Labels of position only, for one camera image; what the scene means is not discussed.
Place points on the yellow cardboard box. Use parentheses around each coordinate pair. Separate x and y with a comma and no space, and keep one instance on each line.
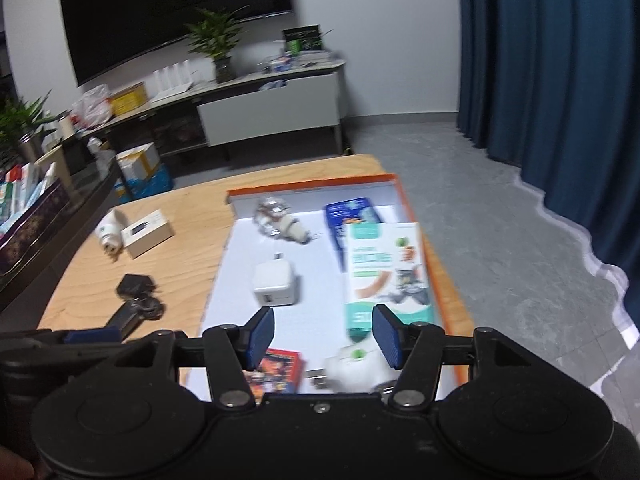
(129,99)

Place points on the blue wrapped pack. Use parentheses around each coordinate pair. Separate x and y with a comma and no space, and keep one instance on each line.
(147,185)

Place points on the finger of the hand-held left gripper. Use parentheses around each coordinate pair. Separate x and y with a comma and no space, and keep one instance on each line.
(132,312)
(92,336)

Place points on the black and green box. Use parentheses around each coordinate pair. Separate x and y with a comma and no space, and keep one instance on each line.
(305,39)

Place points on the clear crystal ornament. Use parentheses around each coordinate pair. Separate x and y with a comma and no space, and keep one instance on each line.
(275,220)

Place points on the white cube charger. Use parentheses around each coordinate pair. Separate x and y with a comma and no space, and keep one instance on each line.
(274,285)

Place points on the tall leafy plant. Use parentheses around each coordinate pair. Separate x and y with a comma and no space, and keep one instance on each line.
(20,125)

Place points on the dark ornate storage box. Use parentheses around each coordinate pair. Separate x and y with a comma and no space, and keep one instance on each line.
(35,230)

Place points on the small white flat box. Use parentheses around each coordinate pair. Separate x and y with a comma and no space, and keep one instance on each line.
(147,232)

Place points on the white paper roll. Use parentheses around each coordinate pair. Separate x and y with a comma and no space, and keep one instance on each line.
(64,127)

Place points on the white tray with orange rim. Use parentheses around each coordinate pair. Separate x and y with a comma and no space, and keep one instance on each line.
(237,265)

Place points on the clutter of small items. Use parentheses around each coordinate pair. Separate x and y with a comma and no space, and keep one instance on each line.
(282,64)

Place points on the white and yellow carton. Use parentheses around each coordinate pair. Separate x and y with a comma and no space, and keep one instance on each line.
(140,160)

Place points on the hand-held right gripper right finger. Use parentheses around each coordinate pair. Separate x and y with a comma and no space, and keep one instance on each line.
(387,340)

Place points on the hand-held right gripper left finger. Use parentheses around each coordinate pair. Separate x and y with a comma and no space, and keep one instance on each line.
(260,340)

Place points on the group of white routers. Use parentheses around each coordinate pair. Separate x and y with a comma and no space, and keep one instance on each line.
(182,77)

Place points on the black wall television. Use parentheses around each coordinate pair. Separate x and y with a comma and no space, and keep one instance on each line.
(165,10)

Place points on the grey television cabinet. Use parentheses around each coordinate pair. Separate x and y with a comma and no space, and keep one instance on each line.
(270,110)

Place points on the white jar with cap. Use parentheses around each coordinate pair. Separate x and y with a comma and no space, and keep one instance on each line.
(357,365)

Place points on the dark blue curtain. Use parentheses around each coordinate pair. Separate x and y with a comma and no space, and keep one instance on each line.
(550,85)

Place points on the white plastic bag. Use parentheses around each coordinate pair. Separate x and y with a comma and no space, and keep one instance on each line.
(92,105)

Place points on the row of books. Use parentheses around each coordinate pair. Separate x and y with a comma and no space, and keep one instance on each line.
(22,190)

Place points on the black charger plug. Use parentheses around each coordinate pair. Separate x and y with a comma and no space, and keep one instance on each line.
(134,285)

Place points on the colourful red card box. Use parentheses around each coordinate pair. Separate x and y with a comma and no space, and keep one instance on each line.
(280,367)

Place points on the potted green plant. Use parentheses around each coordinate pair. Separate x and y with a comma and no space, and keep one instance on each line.
(215,40)

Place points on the long teal bandage box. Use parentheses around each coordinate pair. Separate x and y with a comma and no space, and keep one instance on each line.
(380,260)

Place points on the small blue box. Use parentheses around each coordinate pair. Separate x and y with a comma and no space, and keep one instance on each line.
(345,215)

